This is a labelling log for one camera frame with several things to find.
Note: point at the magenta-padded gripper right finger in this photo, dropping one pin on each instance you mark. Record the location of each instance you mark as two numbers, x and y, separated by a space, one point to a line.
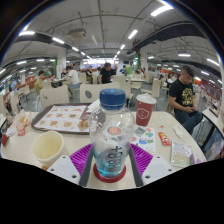
156 170

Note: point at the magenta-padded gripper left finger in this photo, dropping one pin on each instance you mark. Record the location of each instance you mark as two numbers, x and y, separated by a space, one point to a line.
63 168

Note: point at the clear blue-capped water bottle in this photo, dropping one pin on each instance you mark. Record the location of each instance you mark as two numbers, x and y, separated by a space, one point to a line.
111 133

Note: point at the colourful printed paper flyer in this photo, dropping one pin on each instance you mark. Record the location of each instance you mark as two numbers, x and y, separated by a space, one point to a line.
145 140

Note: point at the red sauce packet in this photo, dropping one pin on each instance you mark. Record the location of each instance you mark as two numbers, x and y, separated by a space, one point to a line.
164 138

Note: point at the white sauce packet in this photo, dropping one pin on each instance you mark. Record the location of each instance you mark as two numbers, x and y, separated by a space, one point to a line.
177 132

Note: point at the brown food tray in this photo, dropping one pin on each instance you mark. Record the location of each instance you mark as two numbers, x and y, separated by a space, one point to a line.
60 118

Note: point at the red paper cup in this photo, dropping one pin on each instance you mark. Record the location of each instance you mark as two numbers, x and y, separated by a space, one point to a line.
145 111

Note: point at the white crumpled napkin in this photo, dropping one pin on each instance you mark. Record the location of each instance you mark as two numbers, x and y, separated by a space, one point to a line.
91 106

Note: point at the beige chair with round hole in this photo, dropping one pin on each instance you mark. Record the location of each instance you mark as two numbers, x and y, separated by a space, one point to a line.
55 96
95 91

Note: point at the beige side table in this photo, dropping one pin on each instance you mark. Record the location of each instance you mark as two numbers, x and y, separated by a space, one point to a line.
213 123

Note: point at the person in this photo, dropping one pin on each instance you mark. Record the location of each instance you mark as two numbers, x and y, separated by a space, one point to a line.
39 83
106 74
73 76
181 96

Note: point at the beige dining chairs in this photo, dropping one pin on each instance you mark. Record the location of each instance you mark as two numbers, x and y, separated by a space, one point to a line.
155 87

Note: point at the ceiling air conditioner unit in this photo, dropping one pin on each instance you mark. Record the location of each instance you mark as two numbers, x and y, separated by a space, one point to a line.
76 32

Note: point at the ceiling strip lights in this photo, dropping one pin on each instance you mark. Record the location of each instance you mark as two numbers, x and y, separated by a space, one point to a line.
161 10

